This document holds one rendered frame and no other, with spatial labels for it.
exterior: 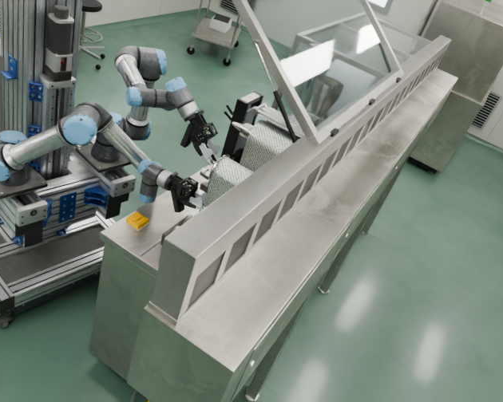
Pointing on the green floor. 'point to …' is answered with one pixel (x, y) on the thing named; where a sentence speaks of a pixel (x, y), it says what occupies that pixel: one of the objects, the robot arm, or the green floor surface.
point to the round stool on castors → (89, 29)
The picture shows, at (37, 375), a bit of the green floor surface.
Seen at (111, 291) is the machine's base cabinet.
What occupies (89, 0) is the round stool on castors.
